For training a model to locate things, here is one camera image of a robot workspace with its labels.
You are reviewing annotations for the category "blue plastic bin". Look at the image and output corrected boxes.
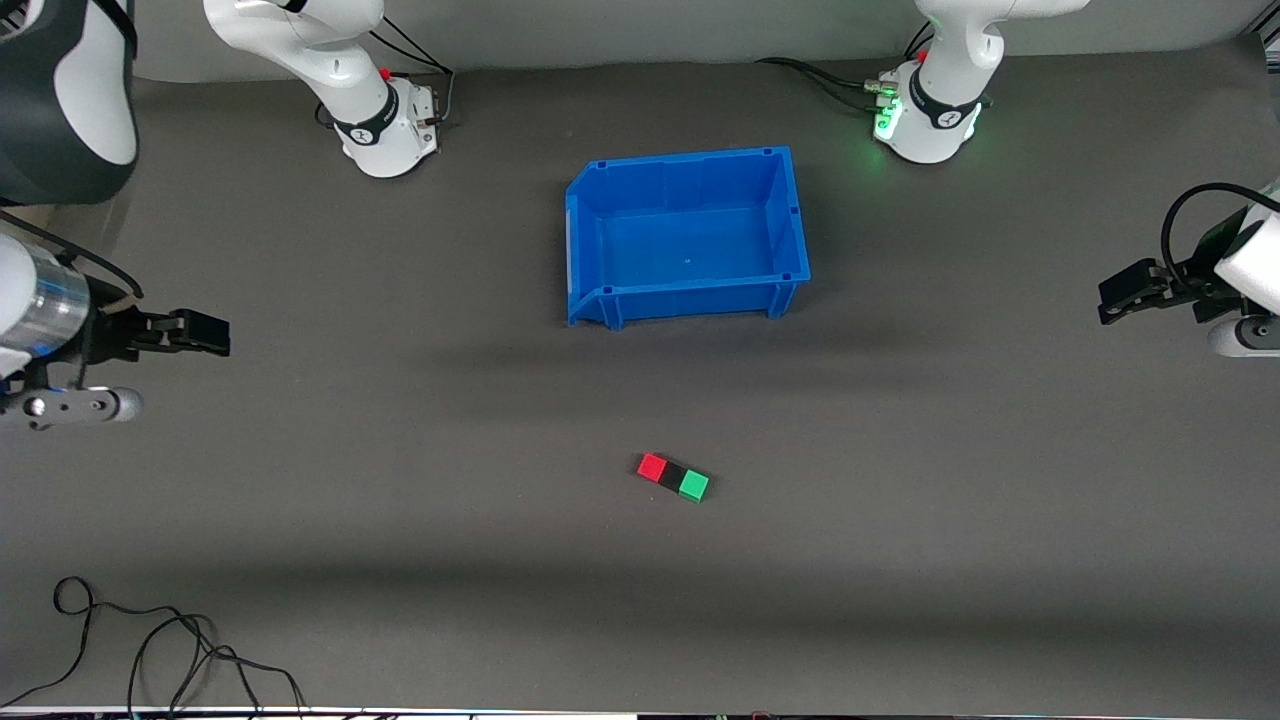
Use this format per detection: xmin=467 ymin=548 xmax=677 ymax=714
xmin=564 ymin=146 xmax=812 ymax=332

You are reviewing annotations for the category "dark grey table mat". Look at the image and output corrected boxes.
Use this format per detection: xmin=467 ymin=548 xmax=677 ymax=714
xmin=0 ymin=38 xmax=1280 ymax=717

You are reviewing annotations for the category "black right arm wrist cable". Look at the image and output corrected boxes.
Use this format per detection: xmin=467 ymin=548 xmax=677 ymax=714
xmin=0 ymin=208 xmax=147 ymax=301

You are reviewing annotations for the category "black arm wrist cable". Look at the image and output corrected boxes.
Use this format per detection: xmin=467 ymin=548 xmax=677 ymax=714
xmin=0 ymin=208 xmax=147 ymax=301
xmin=1159 ymin=181 xmax=1280 ymax=293

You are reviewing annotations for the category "black left arm wrist cable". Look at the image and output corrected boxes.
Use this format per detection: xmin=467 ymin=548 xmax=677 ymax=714
xmin=1159 ymin=181 xmax=1280 ymax=293

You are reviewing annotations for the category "loose black tangled cable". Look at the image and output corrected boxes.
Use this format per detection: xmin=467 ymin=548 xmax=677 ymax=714
xmin=0 ymin=576 xmax=309 ymax=717

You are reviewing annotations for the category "black right arm base cable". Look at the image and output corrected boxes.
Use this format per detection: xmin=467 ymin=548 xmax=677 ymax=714
xmin=368 ymin=14 xmax=457 ymax=128

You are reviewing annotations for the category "black arm base cable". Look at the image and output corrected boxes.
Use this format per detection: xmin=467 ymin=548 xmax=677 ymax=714
xmin=368 ymin=14 xmax=457 ymax=128
xmin=753 ymin=20 xmax=936 ymax=113

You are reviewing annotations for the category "black left arm base cable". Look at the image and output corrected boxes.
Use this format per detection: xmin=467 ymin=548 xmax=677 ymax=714
xmin=753 ymin=20 xmax=936 ymax=113

